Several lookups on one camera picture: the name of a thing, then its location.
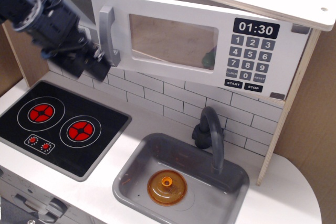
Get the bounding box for black toy stovetop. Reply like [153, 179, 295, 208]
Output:
[1, 81, 131, 182]

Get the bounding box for orange transparent pot lid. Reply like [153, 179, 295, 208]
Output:
[146, 169, 187, 206]

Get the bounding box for white toy microwave door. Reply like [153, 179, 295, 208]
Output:
[91, 0, 310, 100]

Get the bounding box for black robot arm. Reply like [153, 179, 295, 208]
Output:
[1, 0, 111, 81]

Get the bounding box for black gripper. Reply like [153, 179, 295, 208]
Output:
[15, 0, 111, 81]

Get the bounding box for grey oven door handle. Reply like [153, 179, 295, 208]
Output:
[12, 194, 68, 223]

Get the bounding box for dark grey toy faucet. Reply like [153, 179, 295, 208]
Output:
[192, 106, 224, 174]

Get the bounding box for purple toy eggplant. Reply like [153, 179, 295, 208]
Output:
[202, 47, 217, 70]

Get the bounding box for grey toy sink basin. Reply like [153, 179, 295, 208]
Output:
[112, 133, 249, 223]

